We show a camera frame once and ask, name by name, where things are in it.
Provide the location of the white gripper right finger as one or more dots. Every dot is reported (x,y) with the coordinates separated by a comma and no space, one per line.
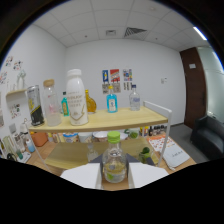
(146,173)

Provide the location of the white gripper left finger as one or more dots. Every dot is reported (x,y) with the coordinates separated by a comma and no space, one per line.
(83,175)

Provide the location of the clear bottle green cap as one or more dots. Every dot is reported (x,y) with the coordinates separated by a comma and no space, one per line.
(114,166)

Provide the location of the dark green corked bottle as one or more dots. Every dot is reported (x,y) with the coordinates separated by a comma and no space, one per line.
(145,155)

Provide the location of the white notebook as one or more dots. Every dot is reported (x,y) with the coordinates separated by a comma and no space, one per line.
(176,156)

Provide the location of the blue patterned bowl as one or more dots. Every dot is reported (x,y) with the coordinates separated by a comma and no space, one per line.
(70,137)

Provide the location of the white patterned bowl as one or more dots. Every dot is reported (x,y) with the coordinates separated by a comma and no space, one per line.
(99,136)

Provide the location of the light blue squeeze bottle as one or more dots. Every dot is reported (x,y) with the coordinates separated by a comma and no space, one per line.
(30,146)

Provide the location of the white two-tier wooden shelf rack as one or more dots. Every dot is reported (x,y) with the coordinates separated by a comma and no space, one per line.
(113,120)

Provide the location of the round amber bottle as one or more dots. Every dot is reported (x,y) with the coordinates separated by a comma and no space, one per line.
(90,104)

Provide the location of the black armchair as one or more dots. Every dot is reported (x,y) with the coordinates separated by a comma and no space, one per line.
(208,135)

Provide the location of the small clear dark cap bottle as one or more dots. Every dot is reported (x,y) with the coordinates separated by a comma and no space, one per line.
(134,99)

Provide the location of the large white milk bottle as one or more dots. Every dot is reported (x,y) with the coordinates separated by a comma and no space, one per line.
(77,100)

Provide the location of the tall glass jar cork lid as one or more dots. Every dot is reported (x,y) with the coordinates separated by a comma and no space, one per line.
(52,105)

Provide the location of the light blue gin bottle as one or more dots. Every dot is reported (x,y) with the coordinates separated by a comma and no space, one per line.
(112,101)

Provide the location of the tall black yellow can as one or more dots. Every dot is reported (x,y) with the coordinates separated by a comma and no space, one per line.
(35,106)

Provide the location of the brown door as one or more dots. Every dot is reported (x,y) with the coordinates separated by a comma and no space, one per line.
(194,86)

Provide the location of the ceiling air vent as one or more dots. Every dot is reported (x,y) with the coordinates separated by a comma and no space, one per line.
(135,32)

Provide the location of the colourful wall poster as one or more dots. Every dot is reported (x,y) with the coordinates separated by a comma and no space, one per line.
(127,75)

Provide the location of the blue wall poster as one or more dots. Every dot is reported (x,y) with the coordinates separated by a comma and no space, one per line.
(105,76)

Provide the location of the red wall poster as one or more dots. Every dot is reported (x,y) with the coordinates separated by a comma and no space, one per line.
(115,75)

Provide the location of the wooden wall shelf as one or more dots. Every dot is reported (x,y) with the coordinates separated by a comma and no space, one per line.
(16,92)

